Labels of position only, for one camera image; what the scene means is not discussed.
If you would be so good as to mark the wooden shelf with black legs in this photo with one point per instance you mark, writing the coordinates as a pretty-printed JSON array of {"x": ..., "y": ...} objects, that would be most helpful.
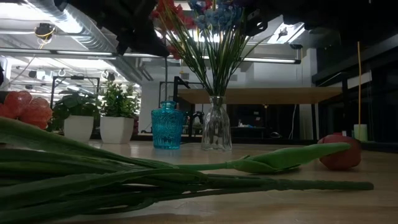
[{"x": 264, "y": 95}]

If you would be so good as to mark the red artificial flower bunch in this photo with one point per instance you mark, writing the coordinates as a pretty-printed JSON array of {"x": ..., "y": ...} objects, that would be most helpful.
[{"x": 188, "y": 22}]

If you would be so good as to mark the teal glass vase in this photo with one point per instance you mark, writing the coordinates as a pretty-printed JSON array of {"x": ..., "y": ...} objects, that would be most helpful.
[{"x": 168, "y": 127}]

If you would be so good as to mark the small-leaf plant in white pot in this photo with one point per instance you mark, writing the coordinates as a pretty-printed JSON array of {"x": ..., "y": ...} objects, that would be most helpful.
[{"x": 118, "y": 127}]

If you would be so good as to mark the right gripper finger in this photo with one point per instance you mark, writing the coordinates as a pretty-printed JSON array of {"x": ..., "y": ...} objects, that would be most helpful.
[{"x": 257, "y": 23}]

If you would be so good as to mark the long linear ceiling light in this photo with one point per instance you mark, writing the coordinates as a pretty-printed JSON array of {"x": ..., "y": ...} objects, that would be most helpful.
[{"x": 270, "y": 60}]

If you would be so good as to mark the silver ventilation duct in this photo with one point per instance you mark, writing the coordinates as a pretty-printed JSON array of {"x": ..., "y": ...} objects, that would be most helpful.
[{"x": 93, "y": 34}]

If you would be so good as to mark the clear glass vase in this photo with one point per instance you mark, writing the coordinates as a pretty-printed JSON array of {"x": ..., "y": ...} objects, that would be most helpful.
[{"x": 216, "y": 130}]

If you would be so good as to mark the green flower stems bundle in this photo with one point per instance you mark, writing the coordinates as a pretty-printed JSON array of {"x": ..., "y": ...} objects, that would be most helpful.
[{"x": 93, "y": 177}]

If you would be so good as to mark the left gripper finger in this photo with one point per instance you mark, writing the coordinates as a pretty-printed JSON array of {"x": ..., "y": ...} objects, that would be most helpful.
[{"x": 152, "y": 45}]

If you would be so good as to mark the dark red artificial tulip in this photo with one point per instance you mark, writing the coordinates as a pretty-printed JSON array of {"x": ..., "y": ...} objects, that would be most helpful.
[{"x": 295, "y": 155}]

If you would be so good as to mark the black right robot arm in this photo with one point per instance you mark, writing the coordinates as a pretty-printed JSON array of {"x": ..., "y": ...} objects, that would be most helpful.
[{"x": 367, "y": 12}]

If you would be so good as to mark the pale cylindrical container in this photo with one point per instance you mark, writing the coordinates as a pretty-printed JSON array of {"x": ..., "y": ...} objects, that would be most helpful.
[{"x": 360, "y": 133}]

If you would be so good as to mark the black background stand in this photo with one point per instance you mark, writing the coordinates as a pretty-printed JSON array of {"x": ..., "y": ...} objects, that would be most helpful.
[{"x": 176, "y": 84}]

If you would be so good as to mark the broad-leaf plant in white pot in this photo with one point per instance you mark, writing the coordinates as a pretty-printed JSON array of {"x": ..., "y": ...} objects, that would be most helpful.
[{"x": 79, "y": 127}]

